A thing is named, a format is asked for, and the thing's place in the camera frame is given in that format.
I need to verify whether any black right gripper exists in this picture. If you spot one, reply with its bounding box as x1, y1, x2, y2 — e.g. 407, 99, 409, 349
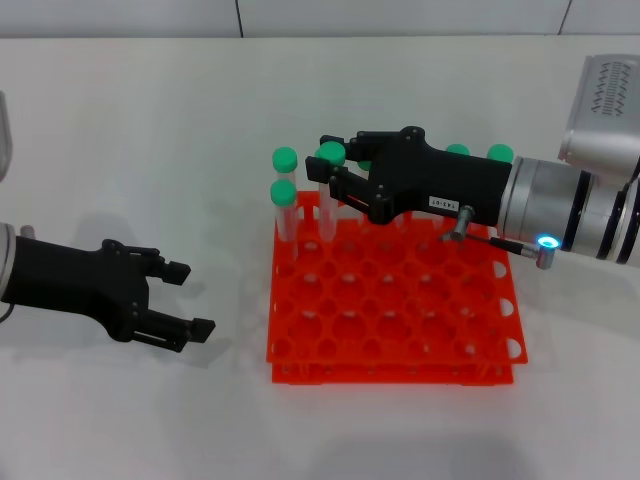
304, 125, 515, 227

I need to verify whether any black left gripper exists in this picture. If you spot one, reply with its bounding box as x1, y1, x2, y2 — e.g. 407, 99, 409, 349
1, 234, 217, 354

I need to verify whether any orange test tube rack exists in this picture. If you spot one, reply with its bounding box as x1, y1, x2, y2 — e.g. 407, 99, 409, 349
264, 189, 530, 386

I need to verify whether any right arm connector cable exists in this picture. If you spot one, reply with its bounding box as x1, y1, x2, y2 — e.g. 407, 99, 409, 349
438, 204, 559, 270

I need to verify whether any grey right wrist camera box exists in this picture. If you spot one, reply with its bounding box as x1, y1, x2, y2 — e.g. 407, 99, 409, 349
557, 54, 640, 184

